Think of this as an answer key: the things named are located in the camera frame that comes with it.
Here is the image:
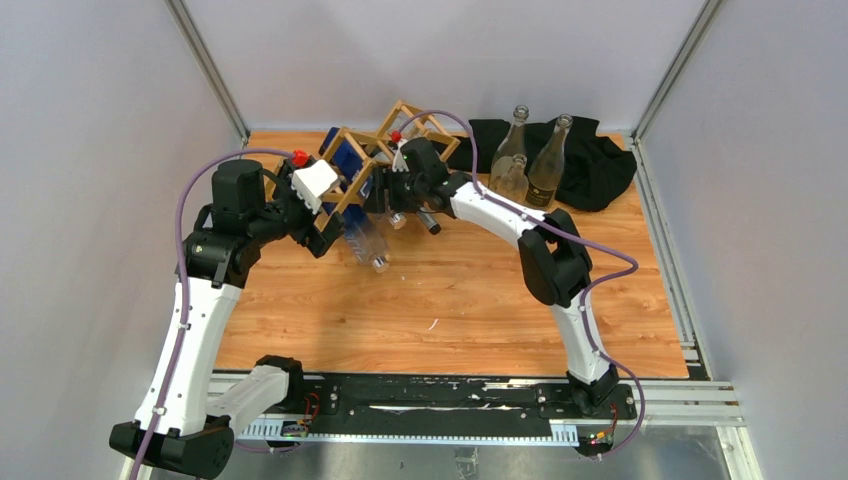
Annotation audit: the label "clear bottle white label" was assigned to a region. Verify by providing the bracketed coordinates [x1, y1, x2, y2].
[525, 114, 573, 210]

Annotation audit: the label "wooden lattice wine rack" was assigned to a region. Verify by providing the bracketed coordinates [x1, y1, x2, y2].
[264, 99, 462, 233]

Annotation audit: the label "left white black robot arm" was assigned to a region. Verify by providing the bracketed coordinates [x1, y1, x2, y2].
[109, 153, 344, 479]

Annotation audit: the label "blue bottle silver cap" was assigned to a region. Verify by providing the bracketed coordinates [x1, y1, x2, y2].
[343, 205, 389, 273]

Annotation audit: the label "dark bottle grey cap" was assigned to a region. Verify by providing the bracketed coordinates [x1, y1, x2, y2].
[416, 209, 442, 235]

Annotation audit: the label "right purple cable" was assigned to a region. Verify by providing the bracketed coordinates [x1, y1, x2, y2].
[390, 109, 647, 458]

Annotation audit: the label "aluminium frame rails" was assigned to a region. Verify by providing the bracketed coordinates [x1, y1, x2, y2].
[209, 370, 744, 447]

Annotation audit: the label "blue BLU labelled bottle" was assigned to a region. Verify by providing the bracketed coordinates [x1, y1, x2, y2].
[319, 127, 406, 229]

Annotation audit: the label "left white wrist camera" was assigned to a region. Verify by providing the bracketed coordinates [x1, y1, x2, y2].
[292, 159, 341, 214]

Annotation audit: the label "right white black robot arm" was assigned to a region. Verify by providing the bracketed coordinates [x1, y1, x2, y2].
[364, 138, 619, 418]

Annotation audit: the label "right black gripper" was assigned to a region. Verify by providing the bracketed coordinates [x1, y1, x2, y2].
[362, 167, 427, 216]

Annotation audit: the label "clear bottle gold black label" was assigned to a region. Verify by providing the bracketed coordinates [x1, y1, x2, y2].
[488, 105, 529, 191]

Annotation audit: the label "black cloth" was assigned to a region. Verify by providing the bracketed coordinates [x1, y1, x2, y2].
[448, 116, 637, 212]

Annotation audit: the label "clear square bottle silver cap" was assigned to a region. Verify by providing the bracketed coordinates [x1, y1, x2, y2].
[491, 154, 529, 204]

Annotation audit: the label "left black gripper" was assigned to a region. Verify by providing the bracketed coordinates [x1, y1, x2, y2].
[248, 159, 345, 256]

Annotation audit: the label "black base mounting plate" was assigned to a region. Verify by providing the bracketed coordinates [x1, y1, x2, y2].
[241, 372, 639, 439]

